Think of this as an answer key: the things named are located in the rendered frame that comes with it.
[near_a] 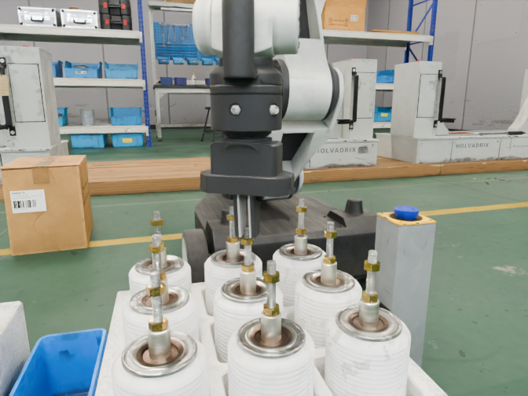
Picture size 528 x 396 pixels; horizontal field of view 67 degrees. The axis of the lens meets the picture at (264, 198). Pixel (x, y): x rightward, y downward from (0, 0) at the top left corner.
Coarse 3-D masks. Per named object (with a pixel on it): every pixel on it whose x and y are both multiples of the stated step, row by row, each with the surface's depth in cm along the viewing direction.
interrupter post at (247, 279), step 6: (240, 270) 54; (240, 276) 54; (246, 276) 53; (252, 276) 53; (240, 282) 54; (246, 282) 53; (252, 282) 53; (240, 288) 54; (246, 288) 54; (252, 288) 54
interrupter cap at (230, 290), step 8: (232, 280) 57; (256, 280) 57; (224, 288) 55; (232, 288) 55; (256, 288) 55; (264, 288) 55; (224, 296) 53; (232, 296) 52; (240, 296) 52; (248, 296) 52; (256, 296) 52; (264, 296) 52
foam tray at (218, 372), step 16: (192, 288) 71; (112, 320) 61; (208, 320) 60; (112, 336) 56; (208, 336) 56; (112, 352) 53; (208, 352) 53; (320, 352) 53; (208, 368) 49; (224, 368) 49; (320, 368) 52; (416, 368) 49; (224, 384) 49; (320, 384) 47; (416, 384) 47; (432, 384) 47
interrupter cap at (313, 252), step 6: (282, 246) 70; (288, 246) 71; (294, 246) 71; (312, 246) 71; (282, 252) 68; (288, 252) 68; (294, 252) 69; (312, 252) 68; (318, 252) 68; (288, 258) 66; (294, 258) 65; (300, 258) 65; (306, 258) 65; (312, 258) 65
